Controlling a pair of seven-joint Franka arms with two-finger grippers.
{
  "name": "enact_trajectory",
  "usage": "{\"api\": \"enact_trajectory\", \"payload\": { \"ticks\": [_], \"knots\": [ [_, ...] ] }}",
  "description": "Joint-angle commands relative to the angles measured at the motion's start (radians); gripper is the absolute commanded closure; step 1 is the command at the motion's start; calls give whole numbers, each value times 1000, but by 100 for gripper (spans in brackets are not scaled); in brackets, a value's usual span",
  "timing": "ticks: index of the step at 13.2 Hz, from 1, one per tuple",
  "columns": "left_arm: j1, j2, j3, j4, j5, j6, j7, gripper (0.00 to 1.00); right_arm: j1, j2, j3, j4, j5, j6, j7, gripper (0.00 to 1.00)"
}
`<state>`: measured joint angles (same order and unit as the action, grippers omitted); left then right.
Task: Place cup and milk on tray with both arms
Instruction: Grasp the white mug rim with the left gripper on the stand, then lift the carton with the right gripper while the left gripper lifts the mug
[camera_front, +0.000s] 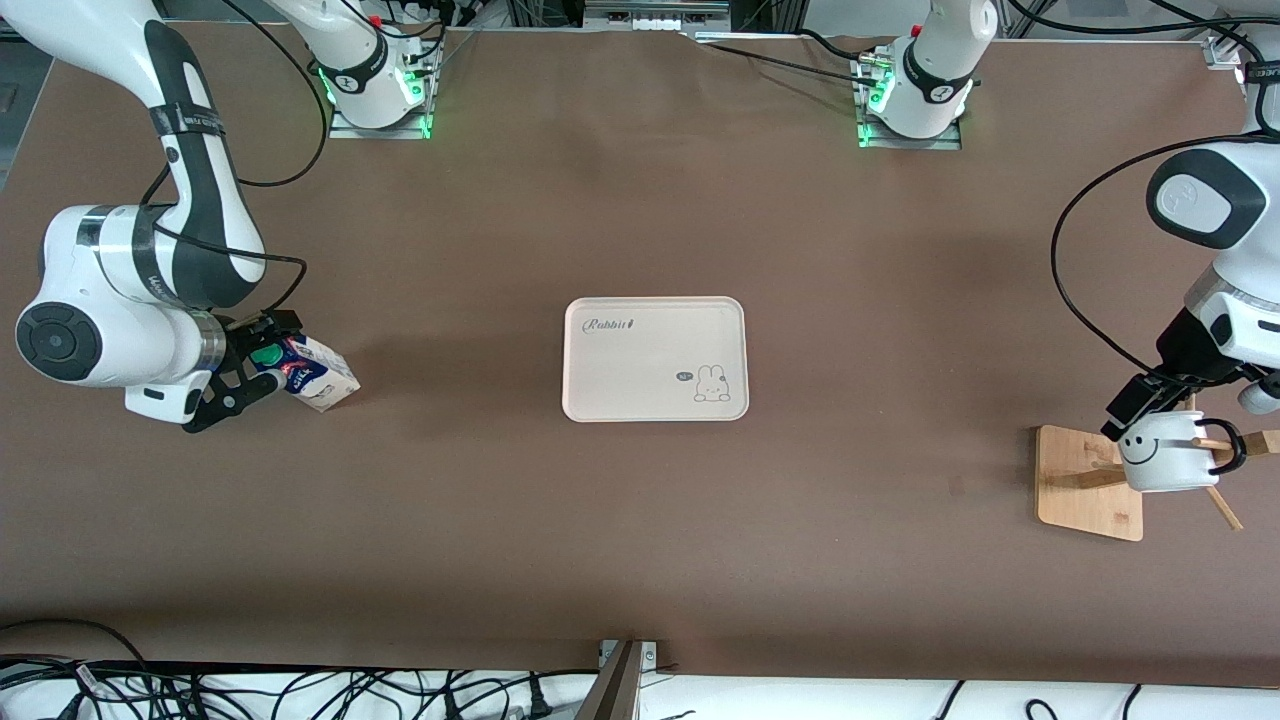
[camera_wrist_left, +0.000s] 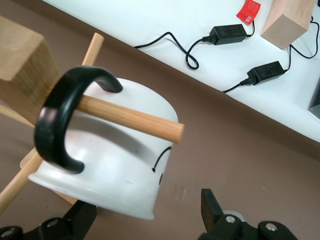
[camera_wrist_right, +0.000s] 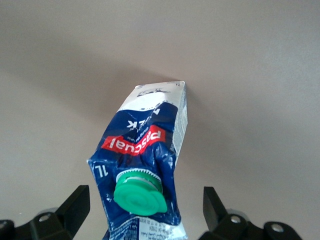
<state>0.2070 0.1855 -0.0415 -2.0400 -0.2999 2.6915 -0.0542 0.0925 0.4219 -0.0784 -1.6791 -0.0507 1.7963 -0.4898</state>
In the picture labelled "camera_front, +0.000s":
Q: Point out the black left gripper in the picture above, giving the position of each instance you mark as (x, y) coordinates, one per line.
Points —
(1184, 350)

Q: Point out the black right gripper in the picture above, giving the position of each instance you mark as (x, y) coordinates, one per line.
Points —
(238, 340)

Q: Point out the white smiley face mug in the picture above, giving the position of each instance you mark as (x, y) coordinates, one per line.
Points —
(1165, 465)

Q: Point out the blue milk carton green cap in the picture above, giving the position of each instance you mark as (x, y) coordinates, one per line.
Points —
(322, 380)

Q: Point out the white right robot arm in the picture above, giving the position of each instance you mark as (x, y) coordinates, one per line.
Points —
(120, 250)

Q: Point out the white rabbit print tray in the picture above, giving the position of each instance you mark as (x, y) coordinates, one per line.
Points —
(640, 370)

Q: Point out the wooden mug stand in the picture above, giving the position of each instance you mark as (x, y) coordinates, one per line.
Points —
(1085, 490)

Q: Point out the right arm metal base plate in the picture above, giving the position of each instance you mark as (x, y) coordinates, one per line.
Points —
(380, 130)

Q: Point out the silver corner bracket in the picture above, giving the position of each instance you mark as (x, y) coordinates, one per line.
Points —
(1222, 52)

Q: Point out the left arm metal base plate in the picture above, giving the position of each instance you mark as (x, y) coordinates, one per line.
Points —
(905, 142)

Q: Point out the grey metal profile bracket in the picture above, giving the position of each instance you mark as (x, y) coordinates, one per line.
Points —
(620, 690)

